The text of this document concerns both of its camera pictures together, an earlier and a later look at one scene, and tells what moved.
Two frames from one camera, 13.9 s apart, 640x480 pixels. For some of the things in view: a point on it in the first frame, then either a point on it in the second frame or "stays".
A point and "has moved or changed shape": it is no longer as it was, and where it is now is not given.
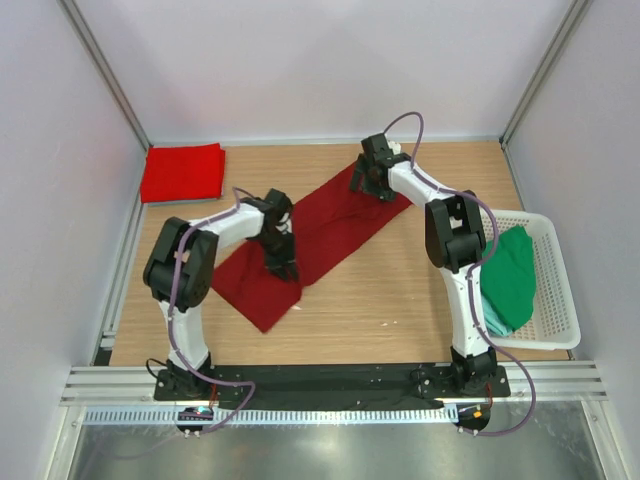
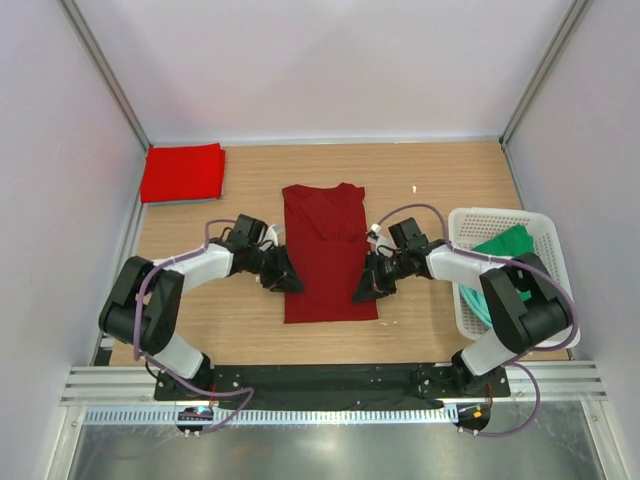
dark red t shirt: [325, 229] has moved or changed shape
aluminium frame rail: [534, 384] stays
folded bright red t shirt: [183, 173] stays
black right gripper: [365, 170] → [379, 273]
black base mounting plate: [389, 386] stays
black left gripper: [282, 257] → [273, 266]
